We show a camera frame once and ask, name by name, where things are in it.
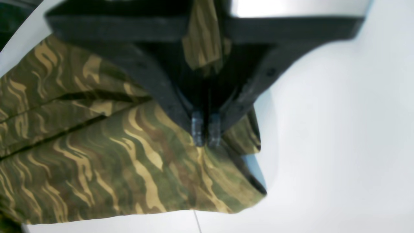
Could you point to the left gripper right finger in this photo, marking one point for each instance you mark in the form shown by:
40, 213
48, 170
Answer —
262, 50

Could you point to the camouflage T-shirt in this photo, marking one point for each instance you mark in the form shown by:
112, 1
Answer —
80, 141

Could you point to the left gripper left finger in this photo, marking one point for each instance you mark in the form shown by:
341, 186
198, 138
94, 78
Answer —
149, 49

